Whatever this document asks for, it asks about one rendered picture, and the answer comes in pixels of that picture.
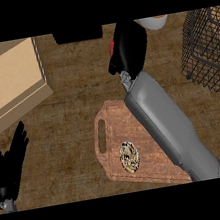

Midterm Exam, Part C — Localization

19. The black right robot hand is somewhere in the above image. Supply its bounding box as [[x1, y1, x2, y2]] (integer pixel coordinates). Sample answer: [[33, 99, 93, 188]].
[[100, 17, 155, 85]]

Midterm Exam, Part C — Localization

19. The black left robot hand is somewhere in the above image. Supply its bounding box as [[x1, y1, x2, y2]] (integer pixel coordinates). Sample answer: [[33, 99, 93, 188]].
[[0, 120, 39, 204]]

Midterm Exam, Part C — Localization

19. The red bell pepper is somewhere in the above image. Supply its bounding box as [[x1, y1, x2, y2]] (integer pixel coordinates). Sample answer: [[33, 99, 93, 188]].
[[106, 37, 118, 59]]

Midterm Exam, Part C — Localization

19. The brown wooden cutting board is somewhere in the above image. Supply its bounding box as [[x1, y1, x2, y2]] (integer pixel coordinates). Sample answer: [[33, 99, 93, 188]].
[[87, 88, 193, 198]]

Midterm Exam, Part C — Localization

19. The white bowl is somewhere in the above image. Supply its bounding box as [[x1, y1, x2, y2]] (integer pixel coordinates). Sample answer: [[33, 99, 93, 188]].
[[136, 13, 171, 34]]

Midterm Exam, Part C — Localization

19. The black appliance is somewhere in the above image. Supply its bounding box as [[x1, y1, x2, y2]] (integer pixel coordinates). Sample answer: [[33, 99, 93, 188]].
[[52, 24, 105, 46]]

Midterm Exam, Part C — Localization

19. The tan wooden drawer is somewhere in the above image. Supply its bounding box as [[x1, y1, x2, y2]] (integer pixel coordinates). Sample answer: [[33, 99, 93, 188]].
[[0, 34, 61, 142]]

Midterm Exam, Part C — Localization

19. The black wire tiered basket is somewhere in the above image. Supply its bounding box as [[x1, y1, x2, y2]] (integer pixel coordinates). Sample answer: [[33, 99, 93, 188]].
[[171, 4, 220, 110]]

